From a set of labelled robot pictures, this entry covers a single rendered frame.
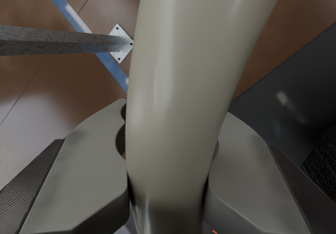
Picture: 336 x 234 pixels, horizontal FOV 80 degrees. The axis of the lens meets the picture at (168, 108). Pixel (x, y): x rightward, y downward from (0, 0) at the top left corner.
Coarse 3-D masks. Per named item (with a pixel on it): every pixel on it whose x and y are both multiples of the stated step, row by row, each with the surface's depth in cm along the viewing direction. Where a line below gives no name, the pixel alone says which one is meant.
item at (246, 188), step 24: (240, 120) 10; (216, 144) 9; (240, 144) 8; (264, 144) 8; (216, 168) 7; (240, 168) 7; (264, 168) 7; (216, 192) 6; (240, 192) 6; (264, 192) 6; (288, 192) 6; (216, 216) 6; (240, 216) 6; (264, 216) 6; (288, 216) 6
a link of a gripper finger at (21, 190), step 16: (32, 160) 7; (48, 160) 7; (16, 176) 6; (32, 176) 7; (0, 192) 6; (16, 192) 6; (32, 192) 6; (0, 208) 6; (16, 208) 6; (0, 224) 5; (16, 224) 5
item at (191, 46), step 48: (144, 0) 4; (192, 0) 4; (240, 0) 4; (144, 48) 4; (192, 48) 4; (240, 48) 4; (144, 96) 5; (192, 96) 4; (144, 144) 5; (192, 144) 5; (144, 192) 6; (192, 192) 6
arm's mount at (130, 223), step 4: (132, 216) 72; (128, 220) 70; (132, 220) 71; (124, 224) 68; (128, 224) 69; (132, 224) 70; (120, 228) 68; (124, 228) 67; (128, 228) 68; (132, 228) 69; (116, 232) 69; (120, 232) 68; (124, 232) 68; (128, 232) 67; (132, 232) 68; (136, 232) 69
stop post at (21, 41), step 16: (0, 32) 71; (16, 32) 76; (32, 32) 83; (48, 32) 90; (64, 32) 99; (80, 32) 111; (112, 32) 146; (0, 48) 72; (16, 48) 77; (32, 48) 83; (48, 48) 90; (64, 48) 98; (80, 48) 109; (96, 48) 121; (112, 48) 137; (128, 48) 146
